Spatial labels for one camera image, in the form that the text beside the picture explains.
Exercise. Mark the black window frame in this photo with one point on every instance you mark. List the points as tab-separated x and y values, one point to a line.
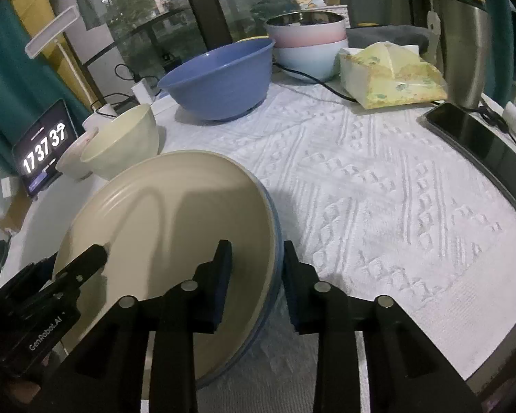
202	4

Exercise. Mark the white charger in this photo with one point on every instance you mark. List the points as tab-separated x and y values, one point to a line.
144	90

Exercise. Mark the black smartphone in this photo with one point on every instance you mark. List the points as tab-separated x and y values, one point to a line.
481	150

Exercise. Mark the cardboard box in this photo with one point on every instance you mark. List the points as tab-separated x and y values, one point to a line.
13	211

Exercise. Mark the steel tumbler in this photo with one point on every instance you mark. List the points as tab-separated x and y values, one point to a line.
468	51

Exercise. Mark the teal curtain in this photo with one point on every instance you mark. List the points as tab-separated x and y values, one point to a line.
0	73

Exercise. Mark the steel bowl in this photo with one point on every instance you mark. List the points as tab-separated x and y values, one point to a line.
305	19

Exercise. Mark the cream bowl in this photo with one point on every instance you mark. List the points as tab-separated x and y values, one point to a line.
124	146

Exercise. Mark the white desk lamp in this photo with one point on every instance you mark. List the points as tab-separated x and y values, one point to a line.
51	30

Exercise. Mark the beige plate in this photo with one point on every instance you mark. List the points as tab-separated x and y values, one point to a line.
155	206

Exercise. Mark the tablet showing clock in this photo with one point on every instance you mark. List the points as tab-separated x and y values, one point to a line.
47	150

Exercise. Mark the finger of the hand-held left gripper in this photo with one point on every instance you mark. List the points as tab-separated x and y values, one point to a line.
86	262

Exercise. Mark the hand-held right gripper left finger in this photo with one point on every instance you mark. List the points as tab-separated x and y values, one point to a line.
221	286

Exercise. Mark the plain pink bowl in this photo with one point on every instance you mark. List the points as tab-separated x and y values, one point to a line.
305	36

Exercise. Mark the small white box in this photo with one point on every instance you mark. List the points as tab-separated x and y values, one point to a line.
6	186

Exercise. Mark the black round puck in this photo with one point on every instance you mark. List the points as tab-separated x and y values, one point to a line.
1	254

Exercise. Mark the yellow printed tissue pack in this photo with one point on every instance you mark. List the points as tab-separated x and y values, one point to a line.
391	77

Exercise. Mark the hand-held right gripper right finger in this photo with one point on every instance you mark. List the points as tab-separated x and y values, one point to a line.
290	286

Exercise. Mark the light blue bowl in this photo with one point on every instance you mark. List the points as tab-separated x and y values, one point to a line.
314	62

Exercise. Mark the dark blue bowl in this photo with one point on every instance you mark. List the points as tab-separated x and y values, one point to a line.
223	86

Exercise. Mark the pink spotted bowl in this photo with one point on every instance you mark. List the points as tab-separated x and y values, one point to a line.
75	161

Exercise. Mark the grey cloth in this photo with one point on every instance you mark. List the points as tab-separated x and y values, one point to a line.
387	35

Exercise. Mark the yellow curtain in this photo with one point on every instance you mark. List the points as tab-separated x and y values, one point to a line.
30	0

